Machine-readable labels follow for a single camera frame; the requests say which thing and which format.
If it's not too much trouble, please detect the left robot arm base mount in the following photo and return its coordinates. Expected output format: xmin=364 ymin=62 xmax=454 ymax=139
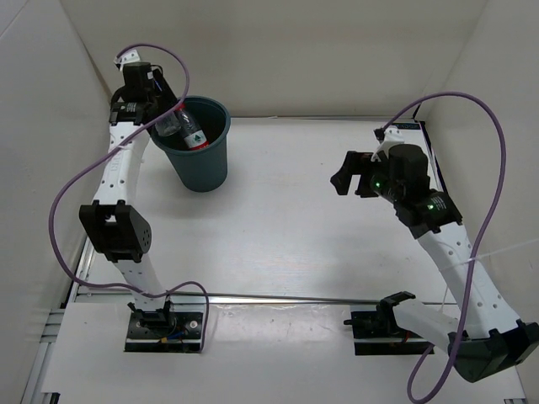
xmin=124 ymin=301 xmax=206 ymax=354

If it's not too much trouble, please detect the dark teal plastic bin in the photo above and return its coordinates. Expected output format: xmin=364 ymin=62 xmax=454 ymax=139
xmin=150 ymin=96 xmax=231 ymax=193

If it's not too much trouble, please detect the blue label water bottle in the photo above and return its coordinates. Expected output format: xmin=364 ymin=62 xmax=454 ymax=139
xmin=155 ymin=113 xmax=182 ymax=137

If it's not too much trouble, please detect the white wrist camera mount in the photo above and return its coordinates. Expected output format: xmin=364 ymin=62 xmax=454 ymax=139
xmin=114 ymin=49 xmax=141 ymax=72
xmin=371 ymin=125 xmax=405 ymax=162

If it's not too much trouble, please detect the red label water bottle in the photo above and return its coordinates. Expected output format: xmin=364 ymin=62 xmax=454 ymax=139
xmin=176 ymin=106 xmax=210 ymax=151

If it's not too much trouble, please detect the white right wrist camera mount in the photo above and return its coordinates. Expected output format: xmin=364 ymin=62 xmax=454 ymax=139
xmin=371 ymin=125 xmax=405 ymax=162

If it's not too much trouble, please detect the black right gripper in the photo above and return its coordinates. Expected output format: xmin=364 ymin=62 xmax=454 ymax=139
xmin=330 ymin=151 xmax=403 ymax=205

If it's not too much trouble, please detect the aluminium table frame rail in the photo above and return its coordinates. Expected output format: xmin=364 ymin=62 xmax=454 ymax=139
xmin=20 ymin=235 xmax=96 ymax=404

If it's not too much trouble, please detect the right robot arm base mount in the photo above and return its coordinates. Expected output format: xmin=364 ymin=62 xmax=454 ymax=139
xmin=343 ymin=310 xmax=430 ymax=356

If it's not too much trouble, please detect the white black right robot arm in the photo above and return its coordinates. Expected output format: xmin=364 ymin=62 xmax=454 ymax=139
xmin=330 ymin=144 xmax=538 ymax=383

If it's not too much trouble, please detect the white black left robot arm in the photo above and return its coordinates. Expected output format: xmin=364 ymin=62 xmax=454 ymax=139
xmin=79 ymin=61 xmax=177 ymax=337

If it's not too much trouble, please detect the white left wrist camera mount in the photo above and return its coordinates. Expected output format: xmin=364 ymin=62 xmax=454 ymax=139
xmin=114 ymin=49 xmax=141 ymax=72

